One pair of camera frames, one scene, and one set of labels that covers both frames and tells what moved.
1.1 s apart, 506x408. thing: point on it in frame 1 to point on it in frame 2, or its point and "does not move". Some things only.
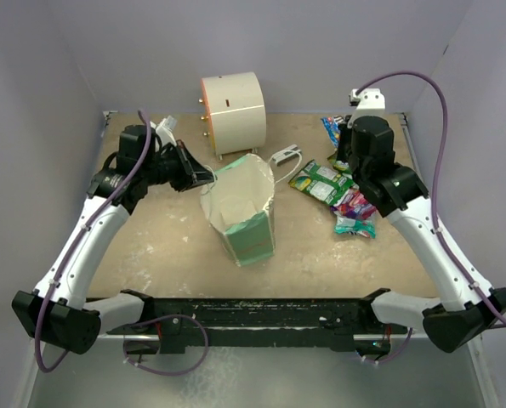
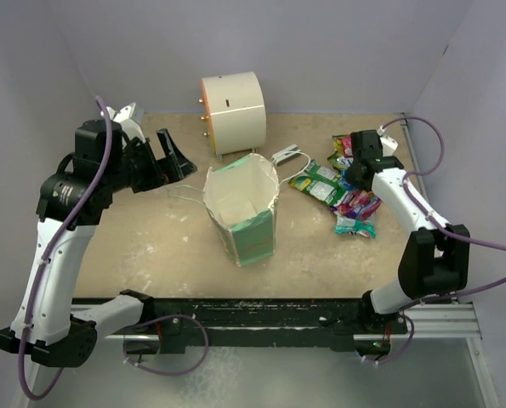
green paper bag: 239,206 does not move
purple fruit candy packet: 355,203 does not move
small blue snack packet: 332,125 to 343,181
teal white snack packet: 366,228 does not move
